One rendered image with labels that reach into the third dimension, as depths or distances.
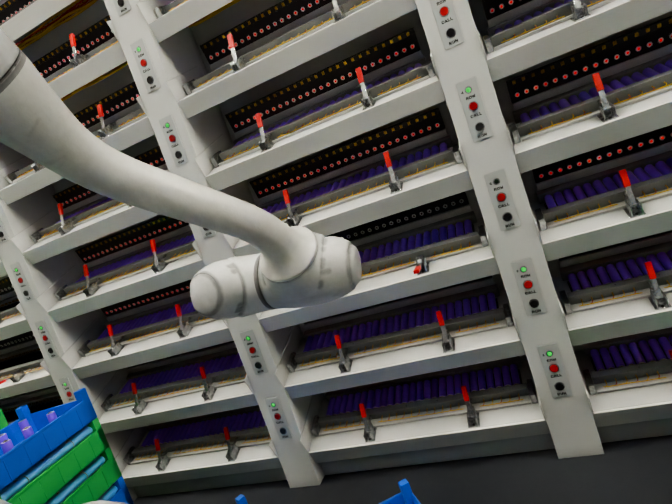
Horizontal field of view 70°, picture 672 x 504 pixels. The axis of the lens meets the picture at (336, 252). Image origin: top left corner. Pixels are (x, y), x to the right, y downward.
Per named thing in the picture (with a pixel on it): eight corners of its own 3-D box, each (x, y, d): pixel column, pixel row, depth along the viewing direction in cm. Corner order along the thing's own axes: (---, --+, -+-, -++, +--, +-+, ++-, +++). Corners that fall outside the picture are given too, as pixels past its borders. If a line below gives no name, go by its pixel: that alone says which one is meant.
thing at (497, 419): (550, 433, 107) (536, 391, 101) (315, 463, 129) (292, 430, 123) (535, 367, 124) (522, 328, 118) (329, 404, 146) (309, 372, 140)
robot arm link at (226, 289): (235, 314, 94) (294, 304, 89) (183, 331, 79) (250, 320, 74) (224, 260, 94) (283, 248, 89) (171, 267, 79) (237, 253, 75)
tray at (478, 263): (500, 273, 103) (488, 237, 99) (266, 332, 125) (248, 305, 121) (491, 228, 120) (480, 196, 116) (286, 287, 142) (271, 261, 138)
